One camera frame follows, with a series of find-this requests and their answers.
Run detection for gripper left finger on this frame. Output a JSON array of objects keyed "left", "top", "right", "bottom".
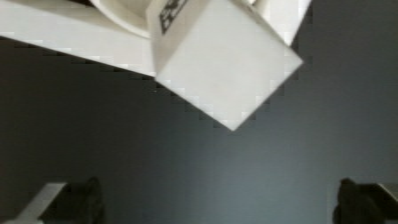
[{"left": 5, "top": 177, "right": 107, "bottom": 224}]

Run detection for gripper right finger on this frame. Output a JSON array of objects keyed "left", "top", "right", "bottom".
[{"left": 334, "top": 178, "right": 398, "bottom": 224}]

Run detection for white stool leg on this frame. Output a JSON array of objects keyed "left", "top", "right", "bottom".
[{"left": 146, "top": 0, "right": 302, "bottom": 130}]

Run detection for white front fence wall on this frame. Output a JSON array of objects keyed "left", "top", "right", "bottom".
[{"left": 0, "top": 0, "right": 156, "bottom": 76}]

